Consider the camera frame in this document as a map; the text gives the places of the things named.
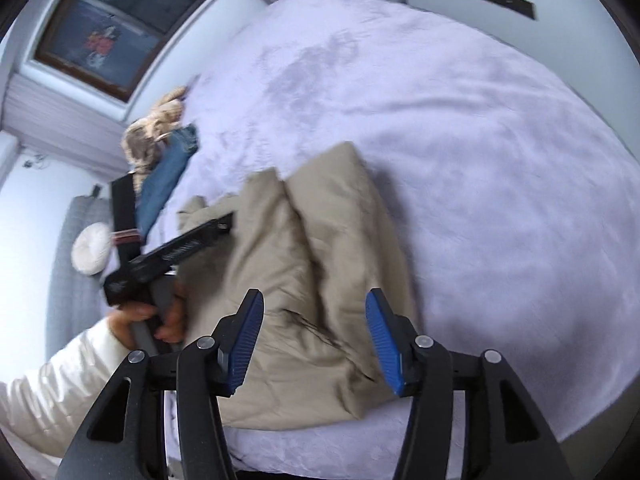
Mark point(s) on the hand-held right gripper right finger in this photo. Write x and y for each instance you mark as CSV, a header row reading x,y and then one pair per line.
x,y
385,345

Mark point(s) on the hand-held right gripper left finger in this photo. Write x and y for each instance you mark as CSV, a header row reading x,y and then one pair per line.
x,y
245,345

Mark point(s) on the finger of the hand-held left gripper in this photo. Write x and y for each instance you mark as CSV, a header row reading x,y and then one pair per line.
x,y
216,225

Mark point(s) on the beige puffer jacket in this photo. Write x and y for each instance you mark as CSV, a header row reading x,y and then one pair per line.
x,y
325,240

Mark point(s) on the person's left forearm white sleeve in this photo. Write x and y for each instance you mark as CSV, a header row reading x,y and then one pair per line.
x,y
60,385

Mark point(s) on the person's left hand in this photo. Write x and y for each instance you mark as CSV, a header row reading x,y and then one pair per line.
x,y
127,316

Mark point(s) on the blue jeans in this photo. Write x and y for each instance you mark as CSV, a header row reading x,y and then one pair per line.
x,y
160,185

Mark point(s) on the white round pillow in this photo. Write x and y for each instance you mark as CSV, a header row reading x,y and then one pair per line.
x,y
92,252

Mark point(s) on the grey armchair with white cushion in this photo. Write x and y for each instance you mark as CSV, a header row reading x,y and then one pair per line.
x,y
70,300

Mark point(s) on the tan striped garment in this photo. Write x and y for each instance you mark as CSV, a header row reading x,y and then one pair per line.
x,y
150,130

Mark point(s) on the wooden framed window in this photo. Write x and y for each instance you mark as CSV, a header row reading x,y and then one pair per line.
x,y
125,25

